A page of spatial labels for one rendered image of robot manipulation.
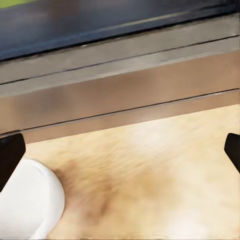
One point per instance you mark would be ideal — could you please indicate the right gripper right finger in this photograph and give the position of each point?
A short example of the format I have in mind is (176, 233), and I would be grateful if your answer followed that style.
(232, 149)

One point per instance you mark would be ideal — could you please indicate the coffee cup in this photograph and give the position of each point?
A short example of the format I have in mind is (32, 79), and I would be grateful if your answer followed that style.
(31, 203)

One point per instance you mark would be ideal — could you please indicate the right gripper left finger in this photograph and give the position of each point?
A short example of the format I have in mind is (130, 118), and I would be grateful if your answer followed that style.
(12, 149)

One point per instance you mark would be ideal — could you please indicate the countertop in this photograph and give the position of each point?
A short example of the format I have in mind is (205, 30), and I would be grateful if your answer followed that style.
(164, 179)

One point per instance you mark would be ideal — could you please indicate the fixed window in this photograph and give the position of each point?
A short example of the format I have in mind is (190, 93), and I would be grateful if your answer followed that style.
(70, 67)

